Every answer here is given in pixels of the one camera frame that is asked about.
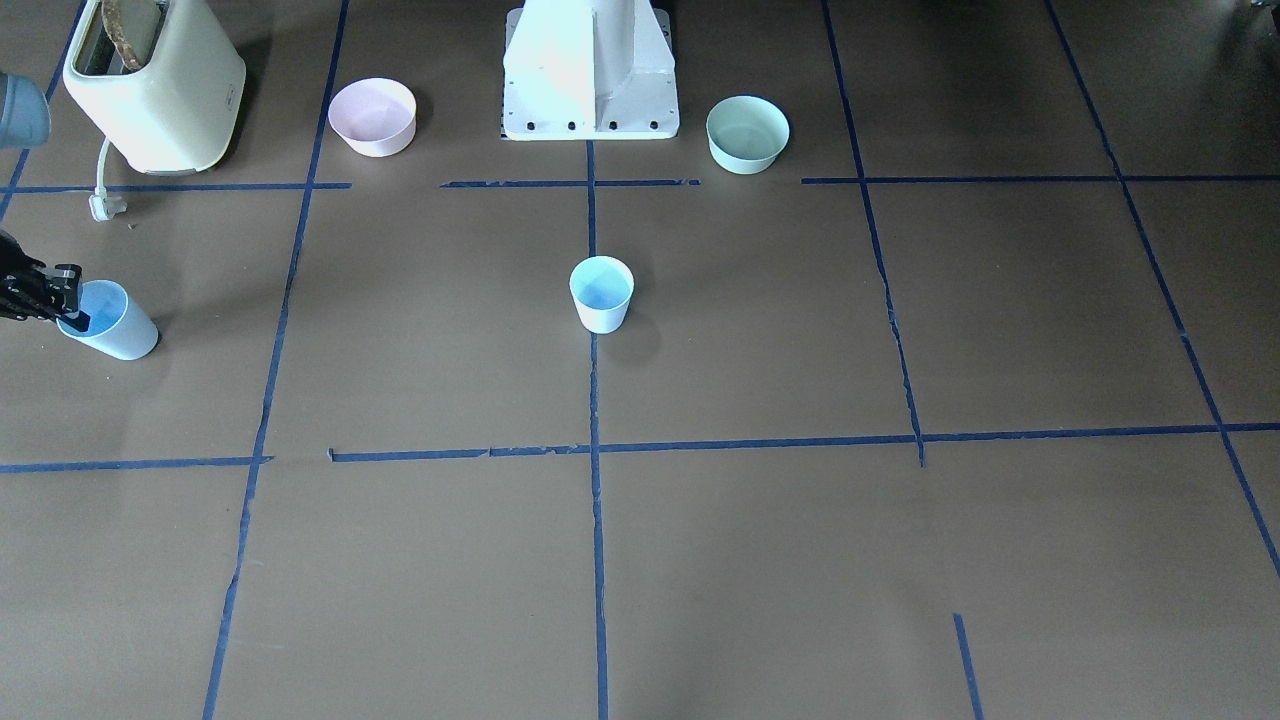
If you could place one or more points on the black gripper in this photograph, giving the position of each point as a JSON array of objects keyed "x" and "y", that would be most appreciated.
[{"x": 22, "y": 291}]

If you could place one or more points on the light blue cup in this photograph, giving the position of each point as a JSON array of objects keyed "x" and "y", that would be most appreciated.
[
  {"x": 111, "y": 321},
  {"x": 601, "y": 289}
]

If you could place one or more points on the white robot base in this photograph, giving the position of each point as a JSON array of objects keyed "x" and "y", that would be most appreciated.
[{"x": 589, "y": 71}]

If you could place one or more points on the white power plug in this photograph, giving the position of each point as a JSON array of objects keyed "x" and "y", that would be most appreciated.
[{"x": 104, "y": 206}]

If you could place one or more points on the cream toaster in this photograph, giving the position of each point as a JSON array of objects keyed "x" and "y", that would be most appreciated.
[{"x": 176, "y": 114}]

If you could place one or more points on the toast slice in toaster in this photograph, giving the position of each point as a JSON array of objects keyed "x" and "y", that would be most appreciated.
[{"x": 122, "y": 30}]

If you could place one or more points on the pink bowl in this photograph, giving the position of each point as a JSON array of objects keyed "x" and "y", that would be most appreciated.
[{"x": 376, "y": 116}]

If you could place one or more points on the green bowl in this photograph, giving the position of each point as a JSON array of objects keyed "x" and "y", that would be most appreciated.
[{"x": 746, "y": 134}]

